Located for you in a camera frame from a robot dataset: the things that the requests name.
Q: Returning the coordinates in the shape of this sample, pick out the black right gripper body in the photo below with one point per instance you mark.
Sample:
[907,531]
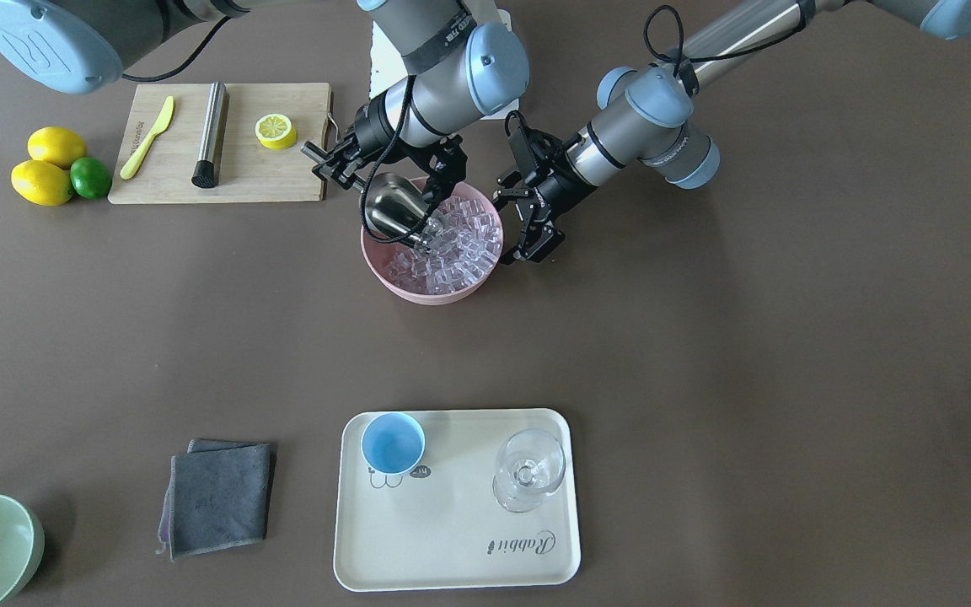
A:
[370,129]

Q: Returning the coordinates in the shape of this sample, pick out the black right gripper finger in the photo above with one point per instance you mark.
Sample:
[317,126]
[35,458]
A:
[445,168]
[342,170]

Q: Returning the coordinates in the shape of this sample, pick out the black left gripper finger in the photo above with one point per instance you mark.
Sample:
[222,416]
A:
[513,187]
[538,238]

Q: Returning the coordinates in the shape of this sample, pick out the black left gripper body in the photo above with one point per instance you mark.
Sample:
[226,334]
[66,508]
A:
[559,186]

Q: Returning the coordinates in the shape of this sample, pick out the stainless steel ice scoop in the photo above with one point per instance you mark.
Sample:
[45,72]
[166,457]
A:
[398,212]

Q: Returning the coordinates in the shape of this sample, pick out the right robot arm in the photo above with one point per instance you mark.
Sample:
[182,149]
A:
[458,70]

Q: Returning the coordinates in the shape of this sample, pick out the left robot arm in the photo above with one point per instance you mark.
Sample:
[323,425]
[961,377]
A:
[644,116]

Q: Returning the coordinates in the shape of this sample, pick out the clear ice cubes pile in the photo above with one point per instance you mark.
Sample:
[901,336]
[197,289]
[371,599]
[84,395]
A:
[465,249]

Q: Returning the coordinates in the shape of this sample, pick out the light blue cup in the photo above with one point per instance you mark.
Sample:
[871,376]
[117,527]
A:
[393,443]

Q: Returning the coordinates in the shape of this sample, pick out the half lemon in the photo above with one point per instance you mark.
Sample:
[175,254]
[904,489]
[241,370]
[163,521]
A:
[275,131]

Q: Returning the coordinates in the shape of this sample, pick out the bamboo cutting board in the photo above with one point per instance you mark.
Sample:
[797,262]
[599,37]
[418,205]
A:
[248,171]

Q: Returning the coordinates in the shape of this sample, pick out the pink bowl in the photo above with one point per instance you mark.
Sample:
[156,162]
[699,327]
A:
[376,254]

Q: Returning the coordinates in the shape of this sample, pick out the steel muddler black tip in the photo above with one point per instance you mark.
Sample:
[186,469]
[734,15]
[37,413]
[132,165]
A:
[206,169]

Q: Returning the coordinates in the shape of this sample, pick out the yellow plastic knife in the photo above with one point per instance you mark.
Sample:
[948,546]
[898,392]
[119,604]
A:
[159,127]

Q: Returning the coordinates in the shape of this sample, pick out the clear wine glass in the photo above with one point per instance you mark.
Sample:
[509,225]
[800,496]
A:
[530,467]

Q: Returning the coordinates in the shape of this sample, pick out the green lime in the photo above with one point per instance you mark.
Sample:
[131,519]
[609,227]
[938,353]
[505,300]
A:
[90,178]

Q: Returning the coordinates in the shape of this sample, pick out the cream plastic tray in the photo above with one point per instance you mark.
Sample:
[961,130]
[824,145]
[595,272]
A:
[439,526]

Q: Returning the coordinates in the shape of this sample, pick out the upper whole lemon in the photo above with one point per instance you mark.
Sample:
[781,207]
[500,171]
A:
[56,145]

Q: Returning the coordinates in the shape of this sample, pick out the whole lemon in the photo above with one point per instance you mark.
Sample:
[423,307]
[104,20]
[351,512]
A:
[56,145]
[42,183]

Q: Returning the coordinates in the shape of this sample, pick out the lower whole lemon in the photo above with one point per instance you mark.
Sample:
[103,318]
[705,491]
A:
[42,183]

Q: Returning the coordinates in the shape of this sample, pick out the grey folded cloth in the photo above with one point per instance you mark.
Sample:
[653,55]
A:
[217,498]

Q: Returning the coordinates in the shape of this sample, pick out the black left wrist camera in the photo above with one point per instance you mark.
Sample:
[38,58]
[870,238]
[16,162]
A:
[534,152]

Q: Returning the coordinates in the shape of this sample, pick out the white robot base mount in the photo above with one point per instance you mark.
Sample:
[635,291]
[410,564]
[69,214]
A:
[387,67]

